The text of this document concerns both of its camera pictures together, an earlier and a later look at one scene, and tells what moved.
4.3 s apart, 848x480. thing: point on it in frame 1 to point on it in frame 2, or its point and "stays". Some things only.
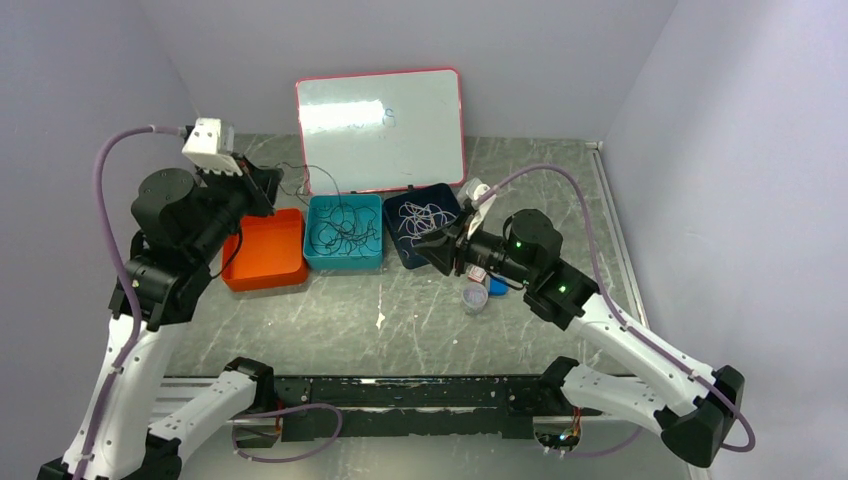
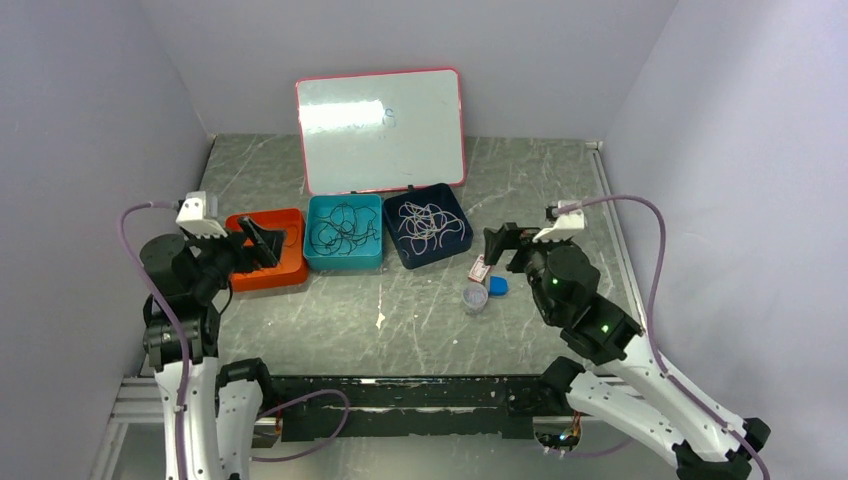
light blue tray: [343, 232] stays
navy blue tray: [410, 214] stays
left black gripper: [261, 184] to [263, 254]
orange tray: [271, 253] stays
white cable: [421, 219] stays
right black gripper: [442, 252] to [510, 236]
